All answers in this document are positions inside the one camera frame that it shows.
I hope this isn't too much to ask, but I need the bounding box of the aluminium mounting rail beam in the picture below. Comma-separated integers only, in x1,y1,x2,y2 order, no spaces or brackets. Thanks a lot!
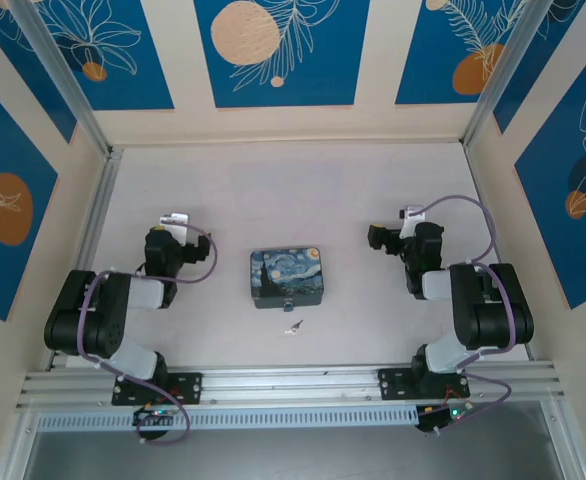
15,360,569,410

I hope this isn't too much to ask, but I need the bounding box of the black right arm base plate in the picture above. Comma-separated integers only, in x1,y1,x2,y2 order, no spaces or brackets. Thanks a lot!
377,367,472,402

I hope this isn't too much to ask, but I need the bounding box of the aluminium table side rail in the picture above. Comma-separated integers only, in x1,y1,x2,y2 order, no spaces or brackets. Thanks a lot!
46,147,125,372
462,143,535,362

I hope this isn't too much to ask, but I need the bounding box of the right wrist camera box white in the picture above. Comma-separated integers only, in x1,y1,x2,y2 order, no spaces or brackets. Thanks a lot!
399,204,427,239

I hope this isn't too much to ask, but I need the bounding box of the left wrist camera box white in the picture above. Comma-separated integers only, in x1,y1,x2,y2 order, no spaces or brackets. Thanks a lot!
159,211,193,247

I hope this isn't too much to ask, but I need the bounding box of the aluminium frame post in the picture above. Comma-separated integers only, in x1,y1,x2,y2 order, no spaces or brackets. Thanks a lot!
8,0,113,157
463,0,549,149

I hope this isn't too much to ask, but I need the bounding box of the starry night print tin box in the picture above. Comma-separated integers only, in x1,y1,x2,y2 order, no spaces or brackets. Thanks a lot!
249,245,328,310

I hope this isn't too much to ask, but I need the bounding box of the grey metal sheet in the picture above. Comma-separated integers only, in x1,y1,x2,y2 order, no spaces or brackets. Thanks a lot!
21,399,568,480

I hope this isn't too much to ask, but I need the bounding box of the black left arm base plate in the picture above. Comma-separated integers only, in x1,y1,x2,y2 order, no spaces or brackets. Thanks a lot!
111,371,204,407

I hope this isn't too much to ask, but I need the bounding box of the grey slotted cable duct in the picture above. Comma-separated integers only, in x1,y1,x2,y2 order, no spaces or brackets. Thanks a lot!
35,404,422,434

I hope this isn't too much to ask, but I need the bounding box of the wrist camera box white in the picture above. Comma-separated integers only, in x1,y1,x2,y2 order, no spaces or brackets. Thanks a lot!
399,204,427,239
159,211,193,247

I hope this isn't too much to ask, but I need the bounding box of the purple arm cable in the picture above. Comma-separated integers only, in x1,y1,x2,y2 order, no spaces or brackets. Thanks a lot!
76,224,219,446
412,194,520,436

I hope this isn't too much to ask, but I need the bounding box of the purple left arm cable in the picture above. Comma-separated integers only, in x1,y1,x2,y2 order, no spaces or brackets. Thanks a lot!
76,224,219,446

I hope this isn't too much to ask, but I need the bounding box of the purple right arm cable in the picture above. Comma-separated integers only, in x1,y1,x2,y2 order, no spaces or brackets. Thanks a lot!
412,194,520,436

